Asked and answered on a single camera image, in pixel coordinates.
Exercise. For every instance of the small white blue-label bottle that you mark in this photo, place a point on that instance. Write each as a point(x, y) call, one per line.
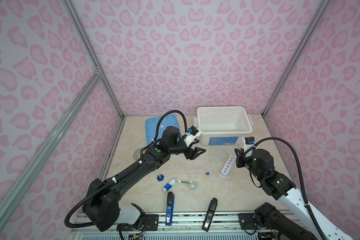
point(169, 185)

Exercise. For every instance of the white plastic storage bin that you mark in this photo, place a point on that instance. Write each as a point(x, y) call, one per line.
point(220, 126)

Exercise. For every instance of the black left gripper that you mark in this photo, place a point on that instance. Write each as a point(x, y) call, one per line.
point(190, 151)

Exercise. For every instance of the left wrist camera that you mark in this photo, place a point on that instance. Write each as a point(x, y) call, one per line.
point(192, 133)

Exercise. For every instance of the small white round cup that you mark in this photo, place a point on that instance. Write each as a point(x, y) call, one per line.
point(193, 185)

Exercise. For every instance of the aluminium corner frame post left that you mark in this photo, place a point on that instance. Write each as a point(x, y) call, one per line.
point(79, 27)

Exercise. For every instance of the white test tube rack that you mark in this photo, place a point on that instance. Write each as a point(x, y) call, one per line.
point(227, 167)

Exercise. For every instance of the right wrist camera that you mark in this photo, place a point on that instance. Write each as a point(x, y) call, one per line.
point(249, 143)

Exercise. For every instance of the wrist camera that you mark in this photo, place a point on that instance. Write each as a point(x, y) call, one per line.
point(249, 143)
point(192, 133)

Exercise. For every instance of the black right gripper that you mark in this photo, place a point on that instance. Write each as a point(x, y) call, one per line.
point(239, 158)

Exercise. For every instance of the blue hexagonal cap needle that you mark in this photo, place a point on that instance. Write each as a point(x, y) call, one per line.
point(160, 177)

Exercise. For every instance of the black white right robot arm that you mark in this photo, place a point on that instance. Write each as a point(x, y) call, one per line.
point(316, 226)

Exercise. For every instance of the aluminium corner frame post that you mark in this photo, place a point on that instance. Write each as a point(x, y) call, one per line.
point(302, 44)
point(79, 27)

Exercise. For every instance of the aluminium corner frame post right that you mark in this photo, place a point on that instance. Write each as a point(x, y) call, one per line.
point(302, 44)

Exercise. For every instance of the blue black stapler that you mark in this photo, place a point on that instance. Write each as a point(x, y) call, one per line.
point(170, 209)

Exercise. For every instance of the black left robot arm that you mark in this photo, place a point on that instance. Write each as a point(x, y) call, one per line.
point(101, 204)

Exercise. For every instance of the aluminium diagonal frame bar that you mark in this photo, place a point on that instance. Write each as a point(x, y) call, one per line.
point(26, 179)

